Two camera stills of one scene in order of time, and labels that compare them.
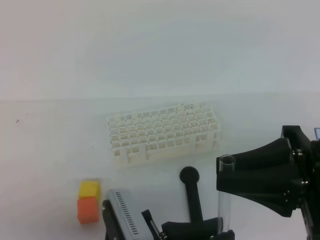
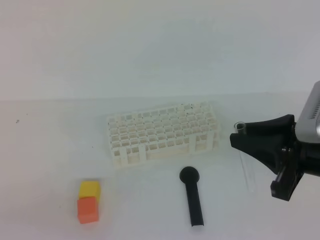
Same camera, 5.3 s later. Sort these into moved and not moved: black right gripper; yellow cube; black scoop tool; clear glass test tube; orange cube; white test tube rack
Moved: black right gripper; clear glass test tube
Not moved: yellow cube; black scoop tool; white test tube rack; orange cube
